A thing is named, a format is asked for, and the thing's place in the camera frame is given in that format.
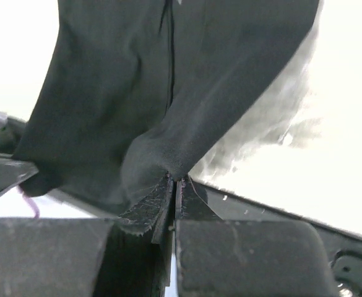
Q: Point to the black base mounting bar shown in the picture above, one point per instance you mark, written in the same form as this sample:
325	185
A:
344	251

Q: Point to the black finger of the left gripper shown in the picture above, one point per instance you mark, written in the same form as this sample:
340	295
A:
14	172

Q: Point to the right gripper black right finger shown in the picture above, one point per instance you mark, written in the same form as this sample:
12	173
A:
216	257

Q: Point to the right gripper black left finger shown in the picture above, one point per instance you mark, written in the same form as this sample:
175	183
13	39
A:
130	256

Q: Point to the black floral print t shirt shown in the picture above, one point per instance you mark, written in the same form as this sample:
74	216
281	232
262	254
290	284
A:
140	90

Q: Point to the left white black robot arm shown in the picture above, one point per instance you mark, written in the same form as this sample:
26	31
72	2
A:
11	130

